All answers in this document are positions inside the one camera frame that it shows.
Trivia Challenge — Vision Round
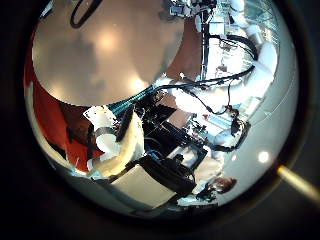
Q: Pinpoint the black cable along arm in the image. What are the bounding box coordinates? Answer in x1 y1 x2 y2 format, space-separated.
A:
155 33 260 93

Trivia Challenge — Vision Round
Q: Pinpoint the teal striped strip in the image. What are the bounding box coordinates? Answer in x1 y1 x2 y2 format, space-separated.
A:
107 83 158 117

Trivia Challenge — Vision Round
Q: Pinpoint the black equipment frame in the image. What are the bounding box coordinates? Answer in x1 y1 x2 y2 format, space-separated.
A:
142 103 208 168

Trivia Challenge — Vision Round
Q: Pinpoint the black camera device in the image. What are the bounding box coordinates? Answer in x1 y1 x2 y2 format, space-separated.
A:
229 117 252 152

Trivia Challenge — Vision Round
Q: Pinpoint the black bag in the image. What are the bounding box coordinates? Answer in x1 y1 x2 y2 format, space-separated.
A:
138 154 198 198

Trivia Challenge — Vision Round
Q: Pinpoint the seated person brown hair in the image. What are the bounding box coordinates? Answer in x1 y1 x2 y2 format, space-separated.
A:
191 146 238 205

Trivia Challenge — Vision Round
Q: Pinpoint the black vertical pole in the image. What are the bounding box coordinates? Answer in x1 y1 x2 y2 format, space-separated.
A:
199 13 212 82

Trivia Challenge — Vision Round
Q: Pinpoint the black cable loop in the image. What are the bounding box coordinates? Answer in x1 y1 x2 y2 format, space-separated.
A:
69 0 103 30

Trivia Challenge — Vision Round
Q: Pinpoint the orange sofa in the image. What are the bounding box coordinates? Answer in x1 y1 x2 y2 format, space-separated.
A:
23 61 103 174

